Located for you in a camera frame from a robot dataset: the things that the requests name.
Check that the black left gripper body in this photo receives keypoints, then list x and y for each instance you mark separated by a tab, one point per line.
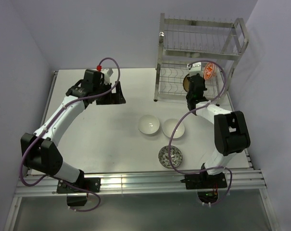
108	99

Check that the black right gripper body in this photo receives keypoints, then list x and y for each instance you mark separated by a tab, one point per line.
188	96

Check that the brown glazed bowl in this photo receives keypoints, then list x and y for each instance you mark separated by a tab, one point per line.
186	82

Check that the orange patterned bowl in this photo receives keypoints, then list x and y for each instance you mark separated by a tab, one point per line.
209	71

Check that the black white floral bowl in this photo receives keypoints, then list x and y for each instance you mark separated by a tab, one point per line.
175	155

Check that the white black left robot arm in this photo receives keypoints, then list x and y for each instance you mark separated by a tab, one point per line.
40	149

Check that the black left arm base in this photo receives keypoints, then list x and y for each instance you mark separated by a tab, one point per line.
78	193

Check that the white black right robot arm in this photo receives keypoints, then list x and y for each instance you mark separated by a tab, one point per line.
231	134

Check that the stainless steel dish rack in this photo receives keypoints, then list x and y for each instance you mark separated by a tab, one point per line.
182	41

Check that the white bowl left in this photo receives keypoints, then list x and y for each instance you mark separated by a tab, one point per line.
148	124

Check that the white bowl right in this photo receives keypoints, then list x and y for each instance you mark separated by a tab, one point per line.
169	126

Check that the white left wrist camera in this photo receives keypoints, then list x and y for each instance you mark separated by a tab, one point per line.
107	73

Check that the aluminium mounting rail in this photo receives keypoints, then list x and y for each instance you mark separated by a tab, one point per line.
144	182

